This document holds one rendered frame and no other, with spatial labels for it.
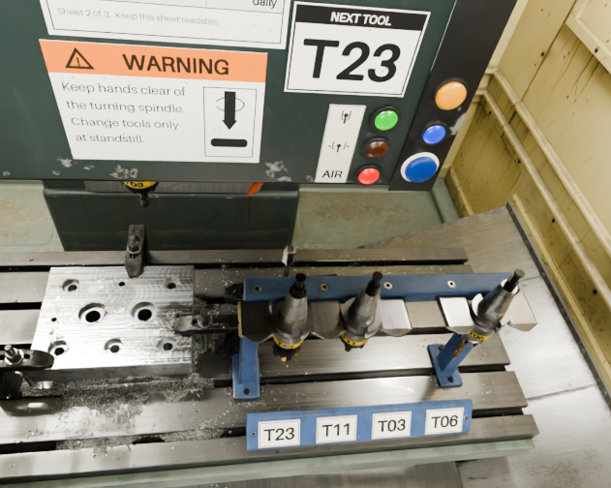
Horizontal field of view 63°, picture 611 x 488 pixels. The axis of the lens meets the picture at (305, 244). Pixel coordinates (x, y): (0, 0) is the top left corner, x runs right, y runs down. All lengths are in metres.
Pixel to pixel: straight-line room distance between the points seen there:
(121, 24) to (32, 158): 0.15
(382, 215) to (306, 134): 1.44
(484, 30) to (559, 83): 1.13
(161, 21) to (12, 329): 0.92
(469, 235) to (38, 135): 1.34
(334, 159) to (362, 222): 1.36
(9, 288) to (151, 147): 0.86
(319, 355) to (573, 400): 0.63
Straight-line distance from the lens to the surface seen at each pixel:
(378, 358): 1.13
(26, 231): 1.81
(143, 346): 1.01
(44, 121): 0.45
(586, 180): 1.42
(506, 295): 0.82
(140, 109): 0.42
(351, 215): 1.82
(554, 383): 1.40
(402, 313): 0.82
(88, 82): 0.41
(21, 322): 1.21
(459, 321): 0.85
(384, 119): 0.43
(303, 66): 0.40
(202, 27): 0.38
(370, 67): 0.41
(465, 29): 0.42
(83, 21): 0.39
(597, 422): 1.38
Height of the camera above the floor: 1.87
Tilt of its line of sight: 50 degrees down
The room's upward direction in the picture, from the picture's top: 12 degrees clockwise
